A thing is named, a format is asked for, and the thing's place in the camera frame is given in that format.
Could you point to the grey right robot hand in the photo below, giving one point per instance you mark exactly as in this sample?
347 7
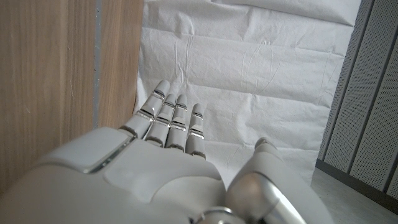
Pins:
140 180

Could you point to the white cloth curtain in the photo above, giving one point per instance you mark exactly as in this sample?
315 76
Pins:
248 68

